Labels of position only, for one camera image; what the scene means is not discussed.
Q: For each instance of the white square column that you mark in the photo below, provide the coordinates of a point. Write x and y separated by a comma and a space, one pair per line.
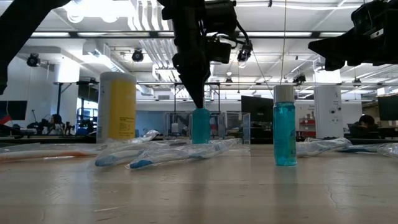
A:
328, 112

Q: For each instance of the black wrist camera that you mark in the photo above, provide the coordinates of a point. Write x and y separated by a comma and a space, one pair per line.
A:
370, 18
219, 51

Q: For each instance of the yellow white wipes canister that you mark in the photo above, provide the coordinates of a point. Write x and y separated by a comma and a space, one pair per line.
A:
121, 105

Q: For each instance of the clear acrylic organizer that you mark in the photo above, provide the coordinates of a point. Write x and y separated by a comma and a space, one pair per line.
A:
230, 127

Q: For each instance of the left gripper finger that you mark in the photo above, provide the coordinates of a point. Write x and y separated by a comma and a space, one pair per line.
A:
194, 81

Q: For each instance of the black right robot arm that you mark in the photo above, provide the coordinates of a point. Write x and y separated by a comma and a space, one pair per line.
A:
394, 12

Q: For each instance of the blue toothbrush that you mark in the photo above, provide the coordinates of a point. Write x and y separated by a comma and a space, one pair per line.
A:
105, 161
149, 137
323, 146
140, 164
390, 151
357, 148

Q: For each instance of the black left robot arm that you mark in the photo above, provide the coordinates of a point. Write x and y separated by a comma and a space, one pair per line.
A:
18, 28

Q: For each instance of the red shelf unit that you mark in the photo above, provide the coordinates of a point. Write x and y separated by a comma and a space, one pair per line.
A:
307, 127

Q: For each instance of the person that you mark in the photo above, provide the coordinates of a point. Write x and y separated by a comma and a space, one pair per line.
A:
365, 124
56, 124

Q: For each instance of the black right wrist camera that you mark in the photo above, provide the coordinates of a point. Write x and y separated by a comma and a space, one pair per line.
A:
370, 18

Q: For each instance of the black aluminium table frame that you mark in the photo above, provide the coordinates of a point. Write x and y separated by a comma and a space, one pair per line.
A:
46, 140

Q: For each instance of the black hanging overhead camera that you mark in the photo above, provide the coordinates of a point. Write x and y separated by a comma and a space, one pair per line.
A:
245, 53

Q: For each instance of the black wall screen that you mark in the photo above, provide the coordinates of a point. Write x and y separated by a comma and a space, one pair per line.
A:
14, 110

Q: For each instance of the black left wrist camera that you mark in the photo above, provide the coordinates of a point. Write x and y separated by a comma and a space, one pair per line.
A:
219, 51

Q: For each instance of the black desk monitor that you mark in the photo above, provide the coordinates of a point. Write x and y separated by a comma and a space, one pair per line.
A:
388, 107

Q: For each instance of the teal mouthwash bottle white cap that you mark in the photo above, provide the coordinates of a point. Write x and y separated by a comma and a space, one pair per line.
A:
200, 127
284, 133

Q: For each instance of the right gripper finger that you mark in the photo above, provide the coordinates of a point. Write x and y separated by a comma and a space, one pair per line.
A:
340, 42
339, 55

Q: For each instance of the black standing monitor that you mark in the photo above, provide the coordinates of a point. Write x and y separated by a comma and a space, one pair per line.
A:
258, 109

